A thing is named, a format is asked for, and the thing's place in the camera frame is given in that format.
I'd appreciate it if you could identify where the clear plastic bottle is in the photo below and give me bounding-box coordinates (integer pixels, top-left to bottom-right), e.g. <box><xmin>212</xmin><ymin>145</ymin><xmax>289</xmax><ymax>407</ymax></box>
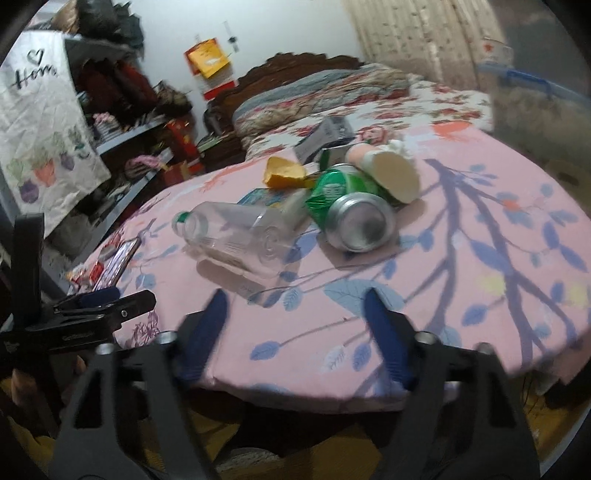
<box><xmin>171</xmin><ymin>202</ymin><xmax>296</xmax><ymax>278</ymax></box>

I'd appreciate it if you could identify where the orange wrapper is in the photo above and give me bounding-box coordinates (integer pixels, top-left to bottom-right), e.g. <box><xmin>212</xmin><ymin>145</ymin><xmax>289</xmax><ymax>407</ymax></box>
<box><xmin>263</xmin><ymin>156</ymin><xmax>308</xmax><ymax>190</ymax></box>

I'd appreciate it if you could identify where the green aluminium can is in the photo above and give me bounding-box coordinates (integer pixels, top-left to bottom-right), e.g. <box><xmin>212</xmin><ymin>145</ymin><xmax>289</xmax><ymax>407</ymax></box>
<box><xmin>305</xmin><ymin>163</ymin><xmax>396</xmax><ymax>253</ymax></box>

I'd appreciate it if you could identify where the white paper cup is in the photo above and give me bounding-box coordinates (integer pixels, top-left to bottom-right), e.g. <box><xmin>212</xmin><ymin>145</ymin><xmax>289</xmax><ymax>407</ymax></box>
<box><xmin>346</xmin><ymin>140</ymin><xmax>421</xmax><ymax>204</ymax></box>

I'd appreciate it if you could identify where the blue white carton box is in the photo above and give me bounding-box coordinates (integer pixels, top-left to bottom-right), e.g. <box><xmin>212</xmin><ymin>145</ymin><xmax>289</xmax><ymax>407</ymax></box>
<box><xmin>294</xmin><ymin>115</ymin><xmax>356</xmax><ymax>165</ymax></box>

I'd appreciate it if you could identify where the smartphone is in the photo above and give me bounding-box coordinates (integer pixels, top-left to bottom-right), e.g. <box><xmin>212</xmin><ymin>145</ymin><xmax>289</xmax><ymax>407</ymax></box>
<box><xmin>93</xmin><ymin>237</ymin><xmax>141</xmax><ymax>291</ymax></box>

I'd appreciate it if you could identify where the pink patterned table cloth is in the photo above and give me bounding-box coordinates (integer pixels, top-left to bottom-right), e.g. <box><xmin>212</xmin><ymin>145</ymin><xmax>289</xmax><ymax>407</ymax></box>
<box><xmin>68</xmin><ymin>120</ymin><xmax>591</xmax><ymax>411</ymax></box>

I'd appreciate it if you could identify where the white printed hanging cloth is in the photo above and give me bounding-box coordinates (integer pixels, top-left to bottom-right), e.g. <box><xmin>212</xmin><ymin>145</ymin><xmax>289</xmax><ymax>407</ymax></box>
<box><xmin>1</xmin><ymin>31</ymin><xmax>111</xmax><ymax>235</ymax></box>

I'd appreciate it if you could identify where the red gift bag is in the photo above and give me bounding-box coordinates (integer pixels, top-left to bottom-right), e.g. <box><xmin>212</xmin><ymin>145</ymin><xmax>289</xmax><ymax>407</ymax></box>
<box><xmin>165</xmin><ymin>118</ymin><xmax>204</xmax><ymax>176</ymax></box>

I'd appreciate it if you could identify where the grey metal shelf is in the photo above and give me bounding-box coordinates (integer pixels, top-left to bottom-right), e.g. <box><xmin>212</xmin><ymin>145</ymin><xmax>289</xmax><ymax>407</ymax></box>
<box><xmin>41</xmin><ymin>34</ymin><xmax>177</xmax><ymax>287</ymax></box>

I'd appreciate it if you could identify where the dark wooden headboard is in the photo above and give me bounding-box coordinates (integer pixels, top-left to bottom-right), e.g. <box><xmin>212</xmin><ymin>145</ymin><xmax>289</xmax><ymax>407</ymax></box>
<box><xmin>202</xmin><ymin>52</ymin><xmax>363</xmax><ymax>136</ymax></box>

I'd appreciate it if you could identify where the floral bed sheet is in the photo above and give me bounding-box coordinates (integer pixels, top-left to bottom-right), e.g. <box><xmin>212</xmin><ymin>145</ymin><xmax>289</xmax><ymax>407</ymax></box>
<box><xmin>246</xmin><ymin>80</ymin><xmax>493</xmax><ymax>160</ymax></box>

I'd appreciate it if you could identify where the folded patterned quilt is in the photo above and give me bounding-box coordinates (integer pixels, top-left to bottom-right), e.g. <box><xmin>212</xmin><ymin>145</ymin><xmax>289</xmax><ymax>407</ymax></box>
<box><xmin>231</xmin><ymin>64</ymin><xmax>410</xmax><ymax>139</ymax></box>

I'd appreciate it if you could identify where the beige patterned curtain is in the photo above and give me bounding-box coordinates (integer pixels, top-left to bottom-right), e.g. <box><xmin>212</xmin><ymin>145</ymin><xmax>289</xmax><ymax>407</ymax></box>
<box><xmin>342</xmin><ymin>0</ymin><xmax>509</xmax><ymax>91</ymax></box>

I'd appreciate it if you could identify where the red yellow wall calendar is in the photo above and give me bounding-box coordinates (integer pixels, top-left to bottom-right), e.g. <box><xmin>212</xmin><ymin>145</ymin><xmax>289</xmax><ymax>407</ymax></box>
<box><xmin>184</xmin><ymin>38</ymin><xmax>238</xmax><ymax>101</ymax></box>

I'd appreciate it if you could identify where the clear bin blue handle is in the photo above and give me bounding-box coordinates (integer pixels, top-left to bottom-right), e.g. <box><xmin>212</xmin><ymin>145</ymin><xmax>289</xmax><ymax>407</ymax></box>
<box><xmin>475</xmin><ymin>62</ymin><xmax>591</xmax><ymax>176</ymax></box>

